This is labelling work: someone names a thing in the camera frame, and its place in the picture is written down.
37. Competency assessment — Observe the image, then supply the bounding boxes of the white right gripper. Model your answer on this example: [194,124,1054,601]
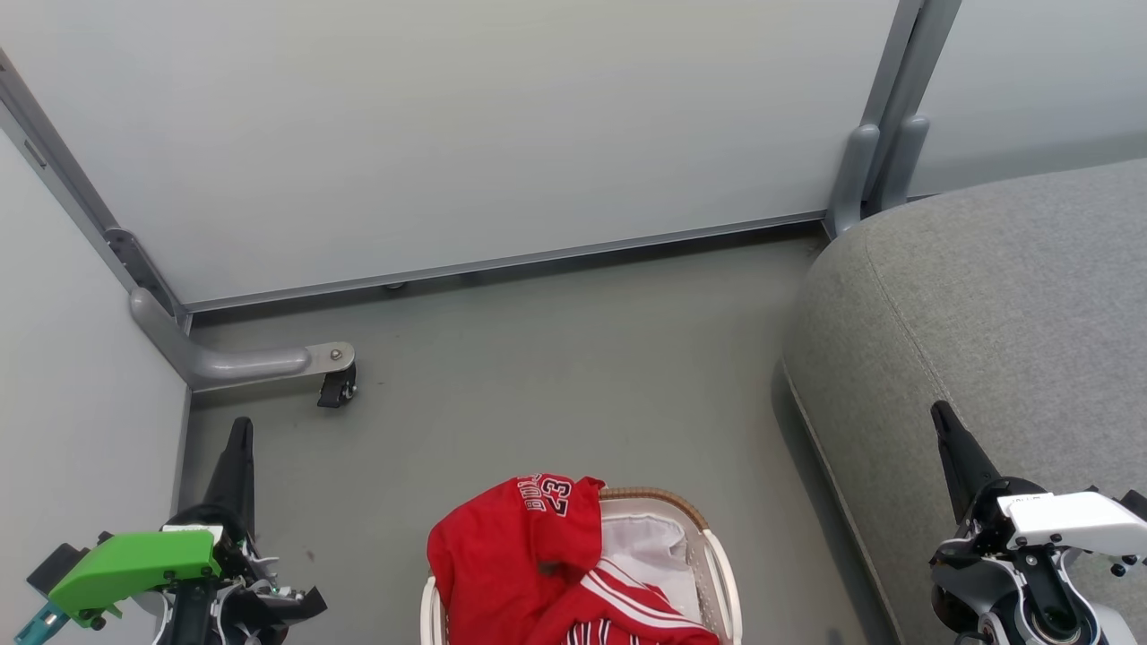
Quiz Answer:
[930,400,1147,574]

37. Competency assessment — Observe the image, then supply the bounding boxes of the teal left cable connector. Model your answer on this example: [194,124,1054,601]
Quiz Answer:
[13,602,69,645]

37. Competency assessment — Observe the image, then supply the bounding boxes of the white basket liner cloth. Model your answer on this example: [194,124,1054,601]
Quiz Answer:
[599,515,704,621]

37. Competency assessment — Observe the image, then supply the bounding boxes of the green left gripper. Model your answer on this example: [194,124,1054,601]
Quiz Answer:
[49,417,329,628]

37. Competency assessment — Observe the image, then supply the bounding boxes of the dark hinge bracket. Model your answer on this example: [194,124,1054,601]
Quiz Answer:
[105,228,185,319]

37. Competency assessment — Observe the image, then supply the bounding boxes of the grey partition corner post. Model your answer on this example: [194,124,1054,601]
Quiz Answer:
[0,49,191,334]

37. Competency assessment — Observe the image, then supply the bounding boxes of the black caster wheel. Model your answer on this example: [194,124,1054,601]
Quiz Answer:
[317,363,358,409]

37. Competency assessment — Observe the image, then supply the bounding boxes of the red jersey with white trim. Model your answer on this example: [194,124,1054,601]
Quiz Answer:
[529,557,720,645]

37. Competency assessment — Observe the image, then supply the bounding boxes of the grey fabric sofa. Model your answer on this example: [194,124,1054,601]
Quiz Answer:
[781,159,1147,645]

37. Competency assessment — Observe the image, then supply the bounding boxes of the red Bulls 23 jersey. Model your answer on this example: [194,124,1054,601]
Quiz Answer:
[427,473,606,645]

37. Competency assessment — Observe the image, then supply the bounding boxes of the grey double partition post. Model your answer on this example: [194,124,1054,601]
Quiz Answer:
[860,0,964,211]

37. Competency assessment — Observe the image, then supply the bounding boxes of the grey partition foot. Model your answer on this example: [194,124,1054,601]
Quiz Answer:
[824,124,882,239]
[874,114,931,216]

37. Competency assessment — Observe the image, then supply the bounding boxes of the grey partition caster leg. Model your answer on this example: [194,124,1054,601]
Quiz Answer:
[130,287,357,392]

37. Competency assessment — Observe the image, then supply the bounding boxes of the white laundry basket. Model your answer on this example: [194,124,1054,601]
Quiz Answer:
[419,486,743,645]

